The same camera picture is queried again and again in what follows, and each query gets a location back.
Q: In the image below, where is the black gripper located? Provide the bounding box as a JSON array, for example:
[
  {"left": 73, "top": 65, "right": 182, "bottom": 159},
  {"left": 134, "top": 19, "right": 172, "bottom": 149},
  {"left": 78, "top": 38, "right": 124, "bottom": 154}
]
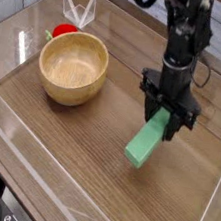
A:
[{"left": 140, "top": 68, "right": 201, "bottom": 141}]

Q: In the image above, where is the green rectangular block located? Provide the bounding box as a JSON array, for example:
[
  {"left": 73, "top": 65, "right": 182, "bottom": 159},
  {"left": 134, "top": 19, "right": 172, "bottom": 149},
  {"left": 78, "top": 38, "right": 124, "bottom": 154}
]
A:
[{"left": 124, "top": 108, "right": 170, "bottom": 168}]

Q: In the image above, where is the brown wooden bowl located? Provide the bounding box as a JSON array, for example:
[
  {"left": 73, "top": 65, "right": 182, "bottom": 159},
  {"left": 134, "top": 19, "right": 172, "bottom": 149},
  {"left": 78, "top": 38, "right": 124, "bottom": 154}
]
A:
[{"left": 38, "top": 32, "right": 109, "bottom": 106}]

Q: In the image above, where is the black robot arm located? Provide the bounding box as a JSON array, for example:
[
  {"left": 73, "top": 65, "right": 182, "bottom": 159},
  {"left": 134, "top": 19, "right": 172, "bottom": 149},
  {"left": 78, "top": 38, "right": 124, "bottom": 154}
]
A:
[{"left": 134, "top": 0, "right": 214, "bottom": 141}]

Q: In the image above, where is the red plush tomato toy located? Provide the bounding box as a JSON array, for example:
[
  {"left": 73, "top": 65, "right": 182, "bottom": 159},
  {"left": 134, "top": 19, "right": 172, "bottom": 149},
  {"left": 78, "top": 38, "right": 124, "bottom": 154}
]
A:
[{"left": 45, "top": 23, "right": 78, "bottom": 41}]

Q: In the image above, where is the clear acrylic corner bracket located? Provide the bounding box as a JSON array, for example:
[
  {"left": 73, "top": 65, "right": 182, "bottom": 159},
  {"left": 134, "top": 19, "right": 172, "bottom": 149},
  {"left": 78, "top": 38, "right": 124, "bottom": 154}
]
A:
[{"left": 62, "top": 0, "right": 97, "bottom": 29}]

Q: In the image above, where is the black table leg bracket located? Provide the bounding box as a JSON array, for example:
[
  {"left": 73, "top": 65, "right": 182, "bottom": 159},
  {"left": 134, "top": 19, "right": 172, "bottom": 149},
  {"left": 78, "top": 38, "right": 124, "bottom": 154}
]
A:
[{"left": 0, "top": 174, "right": 29, "bottom": 221}]

